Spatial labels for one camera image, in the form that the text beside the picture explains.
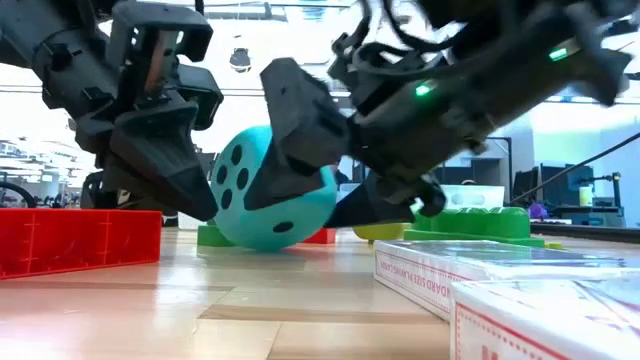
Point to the pink-backed playing card deck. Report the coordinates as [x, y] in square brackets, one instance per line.
[425, 280]

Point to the small red toy block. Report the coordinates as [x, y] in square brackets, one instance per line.
[322, 236]

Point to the teal plush dice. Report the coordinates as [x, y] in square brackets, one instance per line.
[250, 235]

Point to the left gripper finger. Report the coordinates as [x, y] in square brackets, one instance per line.
[100, 192]
[160, 155]

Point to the black desk stand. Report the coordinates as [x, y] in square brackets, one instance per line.
[616, 195]

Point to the black aluminium table frame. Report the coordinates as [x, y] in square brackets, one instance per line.
[575, 232]

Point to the black rig frame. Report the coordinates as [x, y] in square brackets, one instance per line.
[509, 160]

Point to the wide green toy block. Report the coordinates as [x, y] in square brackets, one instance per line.
[475, 225]

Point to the dark desk monitor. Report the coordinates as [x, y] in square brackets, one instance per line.
[550, 185]

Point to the small green toy block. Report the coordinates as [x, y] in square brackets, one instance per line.
[210, 237]

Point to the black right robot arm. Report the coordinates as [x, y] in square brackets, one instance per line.
[590, 40]

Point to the large red toy block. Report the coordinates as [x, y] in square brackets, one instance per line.
[75, 240]

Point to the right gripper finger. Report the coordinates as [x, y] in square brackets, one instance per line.
[300, 130]
[385, 200]

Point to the small purple object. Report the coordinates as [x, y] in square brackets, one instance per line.
[538, 211]

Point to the yellow-green bowl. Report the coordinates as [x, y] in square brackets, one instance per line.
[380, 232]

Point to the clear plastic bin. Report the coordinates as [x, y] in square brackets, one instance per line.
[480, 197]

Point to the lime green studded plate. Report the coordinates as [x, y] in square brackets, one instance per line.
[555, 245]

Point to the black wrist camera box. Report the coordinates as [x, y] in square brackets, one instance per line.
[190, 35]

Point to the red-backed playing card deck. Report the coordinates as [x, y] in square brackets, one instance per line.
[525, 330]

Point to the yellow-green bottle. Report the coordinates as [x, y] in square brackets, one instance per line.
[585, 197]

